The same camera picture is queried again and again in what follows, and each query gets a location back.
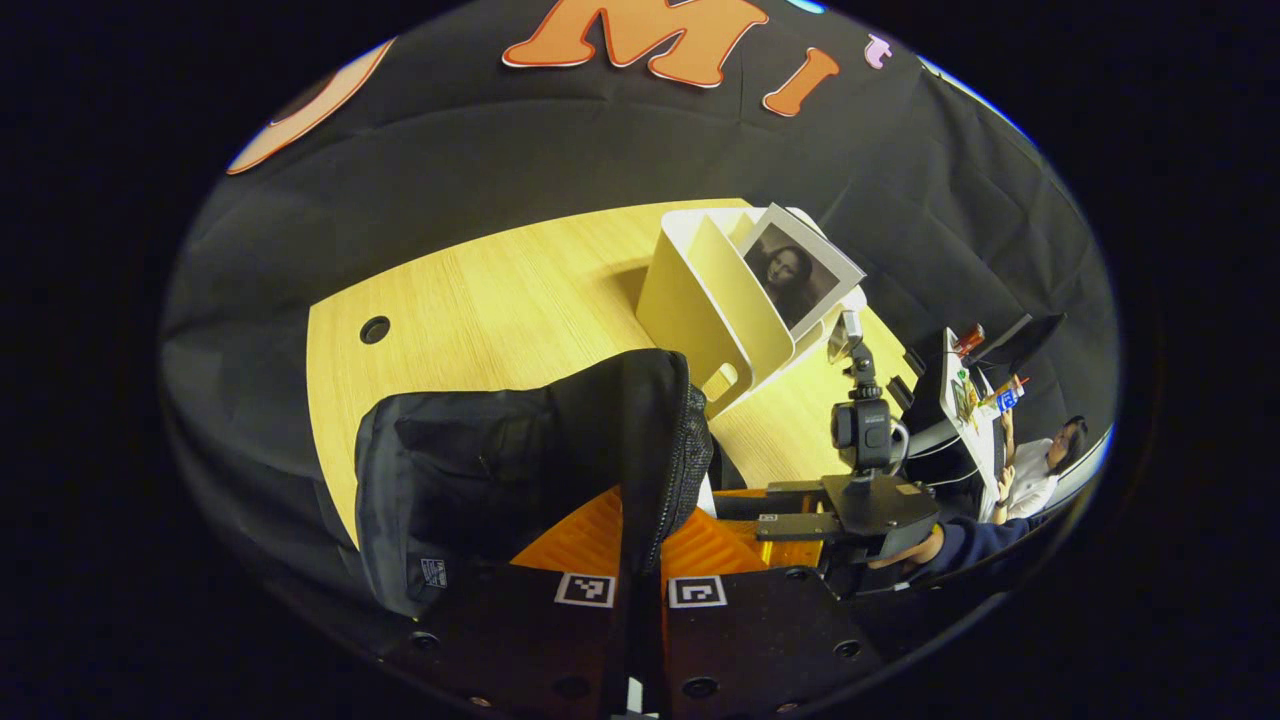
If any white office desk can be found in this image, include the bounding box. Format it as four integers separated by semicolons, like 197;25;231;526
938;328;1003;501

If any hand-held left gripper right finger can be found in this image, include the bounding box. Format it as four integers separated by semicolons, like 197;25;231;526
655;510;891;716

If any black schoolbag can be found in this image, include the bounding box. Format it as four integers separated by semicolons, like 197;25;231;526
353;348;716;619

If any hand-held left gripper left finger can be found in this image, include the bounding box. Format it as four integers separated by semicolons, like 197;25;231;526
385;485;641;716

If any portrait cover book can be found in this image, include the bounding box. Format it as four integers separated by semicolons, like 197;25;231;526
740;203;867;343

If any white plastic bookshelf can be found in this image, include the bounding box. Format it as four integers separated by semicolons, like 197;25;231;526
635;205;871;421

